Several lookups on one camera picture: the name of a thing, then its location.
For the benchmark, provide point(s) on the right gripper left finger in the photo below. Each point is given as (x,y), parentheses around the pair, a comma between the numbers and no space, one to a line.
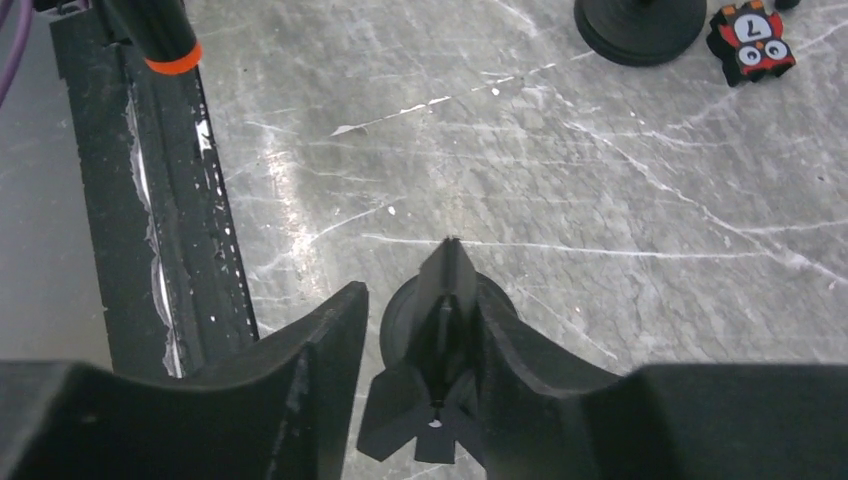
(281,409)

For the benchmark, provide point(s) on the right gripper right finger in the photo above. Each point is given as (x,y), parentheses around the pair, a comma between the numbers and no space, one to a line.
(547,414)

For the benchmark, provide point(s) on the black tall mic stand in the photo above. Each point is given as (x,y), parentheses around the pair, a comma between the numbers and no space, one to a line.
(427,393)

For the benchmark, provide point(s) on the black round-base mic stand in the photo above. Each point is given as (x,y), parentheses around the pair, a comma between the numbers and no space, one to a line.
(640,33)

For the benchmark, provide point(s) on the black microphone orange tip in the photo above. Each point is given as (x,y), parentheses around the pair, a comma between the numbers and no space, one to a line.
(160,29)

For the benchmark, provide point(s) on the small red black cube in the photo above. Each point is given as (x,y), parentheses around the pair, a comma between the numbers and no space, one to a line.
(748,40)

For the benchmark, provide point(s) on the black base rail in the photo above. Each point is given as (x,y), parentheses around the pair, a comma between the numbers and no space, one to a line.
(168,263)

